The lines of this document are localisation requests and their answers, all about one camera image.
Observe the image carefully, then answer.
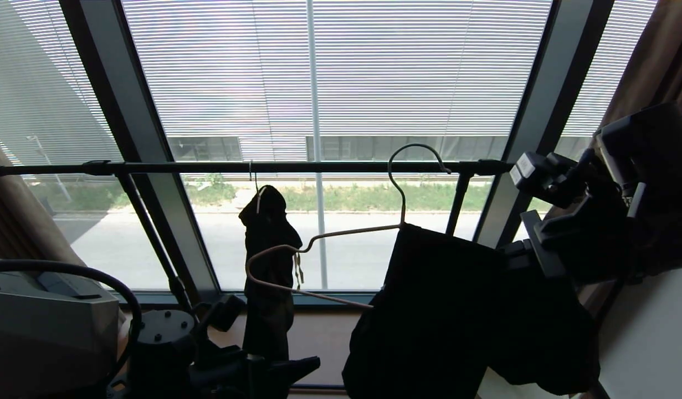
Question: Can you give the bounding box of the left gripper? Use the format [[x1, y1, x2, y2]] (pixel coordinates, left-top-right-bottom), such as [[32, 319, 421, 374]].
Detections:
[[190, 345, 322, 399]]

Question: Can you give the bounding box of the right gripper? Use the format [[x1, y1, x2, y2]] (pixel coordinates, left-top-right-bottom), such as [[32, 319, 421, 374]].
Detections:
[[503, 195, 636, 284]]

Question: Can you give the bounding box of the black garment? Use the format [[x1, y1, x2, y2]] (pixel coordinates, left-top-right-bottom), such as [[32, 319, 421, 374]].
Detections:
[[341, 222, 601, 399], [238, 184, 304, 367]]

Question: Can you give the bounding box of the pink clothes hanger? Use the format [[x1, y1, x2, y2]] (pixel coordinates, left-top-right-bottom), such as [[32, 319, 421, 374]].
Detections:
[[247, 160, 263, 214], [245, 143, 453, 309]]

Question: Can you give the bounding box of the black clothes rack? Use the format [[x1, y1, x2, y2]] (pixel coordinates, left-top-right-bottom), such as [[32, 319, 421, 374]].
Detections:
[[0, 160, 514, 391]]

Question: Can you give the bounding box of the brown curtain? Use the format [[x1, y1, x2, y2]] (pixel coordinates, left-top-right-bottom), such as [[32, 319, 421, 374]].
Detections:
[[0, 130, 88, 268], [571, 0, 682, 319]]

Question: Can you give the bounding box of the window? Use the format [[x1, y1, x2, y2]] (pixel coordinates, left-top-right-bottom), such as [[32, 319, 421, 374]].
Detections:
[[0, 0, 660, 308]]

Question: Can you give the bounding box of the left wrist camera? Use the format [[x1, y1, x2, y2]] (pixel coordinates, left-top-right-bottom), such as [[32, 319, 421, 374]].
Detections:
[[199, 294, 247, 334]]

